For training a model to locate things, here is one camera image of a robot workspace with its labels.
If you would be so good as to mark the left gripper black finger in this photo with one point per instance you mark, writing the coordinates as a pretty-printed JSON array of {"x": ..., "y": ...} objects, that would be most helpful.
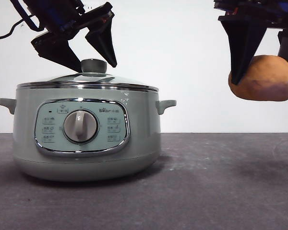
[
  {"x": 57, "y": 51},
  {"x": 103, "y": 40}
]

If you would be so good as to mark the glass lid with green knob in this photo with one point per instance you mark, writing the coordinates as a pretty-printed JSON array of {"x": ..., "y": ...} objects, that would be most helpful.
[{"x": 94, "y": 65}]

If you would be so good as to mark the brown potato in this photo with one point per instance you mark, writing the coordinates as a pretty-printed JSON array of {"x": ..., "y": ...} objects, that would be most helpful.
[{"x": 264, "y": 81}]

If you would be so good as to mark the pale green electric cooking pot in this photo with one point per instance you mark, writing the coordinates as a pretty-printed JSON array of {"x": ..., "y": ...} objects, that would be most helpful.
[{"x": 139, "y": 134}]

